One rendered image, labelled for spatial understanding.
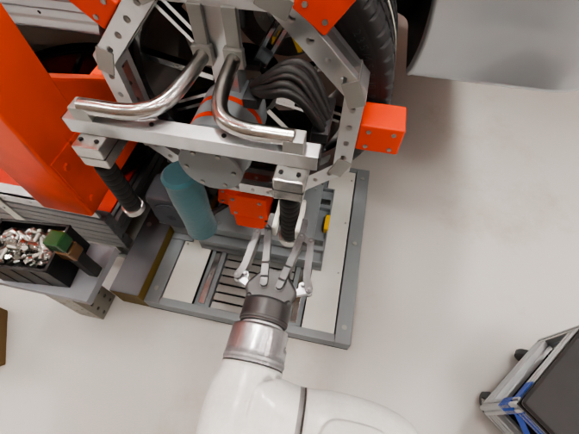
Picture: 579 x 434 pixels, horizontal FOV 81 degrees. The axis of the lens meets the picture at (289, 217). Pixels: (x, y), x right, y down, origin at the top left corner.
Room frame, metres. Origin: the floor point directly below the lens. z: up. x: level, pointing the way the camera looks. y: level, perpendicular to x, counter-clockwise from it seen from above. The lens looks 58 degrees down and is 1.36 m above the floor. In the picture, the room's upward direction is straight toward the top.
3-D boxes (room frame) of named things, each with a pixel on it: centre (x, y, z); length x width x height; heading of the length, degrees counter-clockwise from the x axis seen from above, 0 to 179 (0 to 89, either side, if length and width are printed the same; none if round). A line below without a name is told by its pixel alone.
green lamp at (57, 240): (0.38, 0.55, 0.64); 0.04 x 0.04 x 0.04; 78
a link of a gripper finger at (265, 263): (0.25, 0.04, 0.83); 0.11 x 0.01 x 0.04; 179
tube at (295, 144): (0.46, 0.05, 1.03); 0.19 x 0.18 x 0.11; 168
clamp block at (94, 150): (0.43, 0.33, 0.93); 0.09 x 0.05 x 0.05; 168
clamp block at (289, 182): (0.36, -0.01, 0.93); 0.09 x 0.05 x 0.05; 168
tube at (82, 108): (0.50, 0.24, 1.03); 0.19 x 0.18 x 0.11; 168
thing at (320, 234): (0.77, 0.08, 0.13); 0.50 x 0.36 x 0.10; 78
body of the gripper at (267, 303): (0.18, 0.03, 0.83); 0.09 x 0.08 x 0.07; 168
